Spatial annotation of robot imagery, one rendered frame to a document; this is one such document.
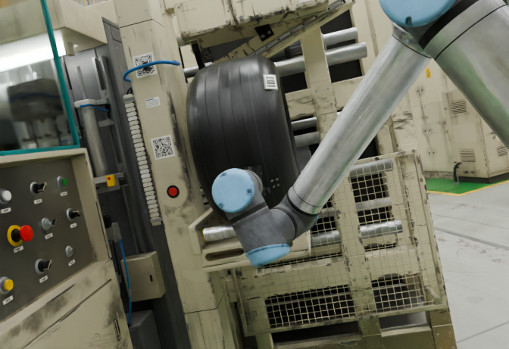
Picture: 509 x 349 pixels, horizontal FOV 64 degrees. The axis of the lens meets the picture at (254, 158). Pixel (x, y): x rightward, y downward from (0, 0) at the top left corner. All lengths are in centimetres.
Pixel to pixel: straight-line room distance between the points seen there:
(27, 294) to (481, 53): 108
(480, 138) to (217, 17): 455
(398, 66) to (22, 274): 98
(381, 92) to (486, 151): 507
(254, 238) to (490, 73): 52
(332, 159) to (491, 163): 508
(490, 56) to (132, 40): 118
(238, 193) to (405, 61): 41
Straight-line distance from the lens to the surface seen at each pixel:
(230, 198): 86
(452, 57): 63
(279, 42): 181
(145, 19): 153
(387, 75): 81
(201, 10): 175
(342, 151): 86
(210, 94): 126
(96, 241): 144
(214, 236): 138
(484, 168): 588
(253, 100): 121
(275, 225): 89
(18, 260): 118
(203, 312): 157
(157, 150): 147
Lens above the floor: 119
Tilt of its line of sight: 3 degrees down
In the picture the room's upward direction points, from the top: 12 degrees counter-clockwise
